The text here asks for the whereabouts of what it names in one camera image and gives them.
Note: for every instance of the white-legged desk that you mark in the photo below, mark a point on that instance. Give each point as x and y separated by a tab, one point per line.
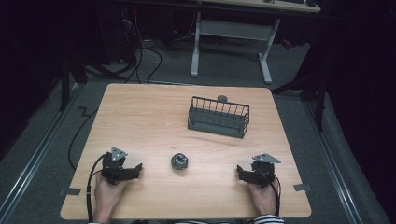
232	29

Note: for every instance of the dark computer tower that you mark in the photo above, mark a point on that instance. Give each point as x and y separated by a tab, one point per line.
115	34

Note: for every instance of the black stand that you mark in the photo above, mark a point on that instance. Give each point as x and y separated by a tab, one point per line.
314	90
77	70

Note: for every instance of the grey tape patch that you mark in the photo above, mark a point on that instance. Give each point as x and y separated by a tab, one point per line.
70	191
302	187

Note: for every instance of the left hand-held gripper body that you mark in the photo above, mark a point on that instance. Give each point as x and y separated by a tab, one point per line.
114	165

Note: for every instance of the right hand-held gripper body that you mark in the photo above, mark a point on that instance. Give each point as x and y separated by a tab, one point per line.
264	171

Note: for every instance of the grey round disc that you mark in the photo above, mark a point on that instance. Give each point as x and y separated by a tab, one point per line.
222	98

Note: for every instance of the metal floor rail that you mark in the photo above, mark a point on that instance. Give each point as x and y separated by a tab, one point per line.
37	149
333	165

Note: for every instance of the person's left hand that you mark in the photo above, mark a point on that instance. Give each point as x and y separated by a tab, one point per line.
106	196

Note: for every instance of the dark grey scouring ball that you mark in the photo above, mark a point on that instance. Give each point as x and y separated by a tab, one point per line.
179	161

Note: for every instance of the person's right hand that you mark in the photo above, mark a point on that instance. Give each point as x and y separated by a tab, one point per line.
264	199

